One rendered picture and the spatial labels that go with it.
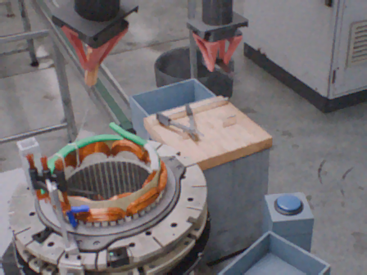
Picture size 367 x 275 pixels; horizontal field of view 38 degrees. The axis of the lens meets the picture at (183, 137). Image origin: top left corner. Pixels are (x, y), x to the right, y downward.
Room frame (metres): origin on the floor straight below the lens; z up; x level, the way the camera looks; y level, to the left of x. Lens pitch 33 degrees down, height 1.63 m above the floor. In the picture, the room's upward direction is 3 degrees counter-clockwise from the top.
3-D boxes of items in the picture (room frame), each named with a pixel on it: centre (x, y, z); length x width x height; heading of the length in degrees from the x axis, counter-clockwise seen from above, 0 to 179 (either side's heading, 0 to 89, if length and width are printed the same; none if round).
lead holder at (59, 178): (0.58, 0.18, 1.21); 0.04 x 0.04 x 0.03; 29
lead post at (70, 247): (0.56, 0.17, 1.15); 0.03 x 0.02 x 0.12; 21
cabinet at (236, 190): (0.92, -0.04, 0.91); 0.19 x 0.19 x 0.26; 25
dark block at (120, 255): (0.55, 0.10, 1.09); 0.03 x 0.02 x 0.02; 106
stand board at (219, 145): (0.92, -0.05, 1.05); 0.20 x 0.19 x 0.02; 25
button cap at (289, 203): (0.70, -0.17, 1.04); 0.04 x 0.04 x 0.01
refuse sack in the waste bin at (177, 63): (2.33, -0.07, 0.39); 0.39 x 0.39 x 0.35
